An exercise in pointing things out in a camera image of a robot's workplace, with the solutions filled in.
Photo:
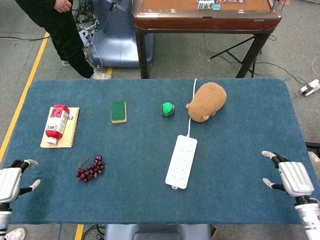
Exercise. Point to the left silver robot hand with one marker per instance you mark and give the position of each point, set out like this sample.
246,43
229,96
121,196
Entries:
10,181

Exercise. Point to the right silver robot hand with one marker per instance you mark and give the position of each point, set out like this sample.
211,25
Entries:
295,178

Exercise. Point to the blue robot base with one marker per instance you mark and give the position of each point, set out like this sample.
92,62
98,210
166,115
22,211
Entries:
117,37

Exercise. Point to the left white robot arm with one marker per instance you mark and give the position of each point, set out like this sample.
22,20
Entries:
4,217

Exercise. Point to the white floor power strip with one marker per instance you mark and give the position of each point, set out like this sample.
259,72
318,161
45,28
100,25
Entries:
310,88

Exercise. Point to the white sneaker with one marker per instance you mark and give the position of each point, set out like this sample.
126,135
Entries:
15,234

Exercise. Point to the red juice bottle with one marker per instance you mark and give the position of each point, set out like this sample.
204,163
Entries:
58,123

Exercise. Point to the tan spiral notebook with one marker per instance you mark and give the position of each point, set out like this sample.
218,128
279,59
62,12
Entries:
67,130

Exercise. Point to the dark red grape bunch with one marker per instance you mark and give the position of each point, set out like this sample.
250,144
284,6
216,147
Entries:
91,170

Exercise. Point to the brown capybara plush toy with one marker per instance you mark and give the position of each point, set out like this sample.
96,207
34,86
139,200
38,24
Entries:
206,101

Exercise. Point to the green and yellow sponge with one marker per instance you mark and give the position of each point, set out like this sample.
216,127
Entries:
118,111

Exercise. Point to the blue table cloth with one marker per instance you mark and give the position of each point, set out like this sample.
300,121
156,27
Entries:
150,175

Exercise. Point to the green and grey ball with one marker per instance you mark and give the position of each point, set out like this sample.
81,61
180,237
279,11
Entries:
167,109

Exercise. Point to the blue-grey robot chassis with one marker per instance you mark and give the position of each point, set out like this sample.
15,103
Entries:
157,232

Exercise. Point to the person in black clothes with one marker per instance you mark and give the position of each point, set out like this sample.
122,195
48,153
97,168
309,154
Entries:
62,35

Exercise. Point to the brown mahjong table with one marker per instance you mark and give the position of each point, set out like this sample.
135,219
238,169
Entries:
205,18

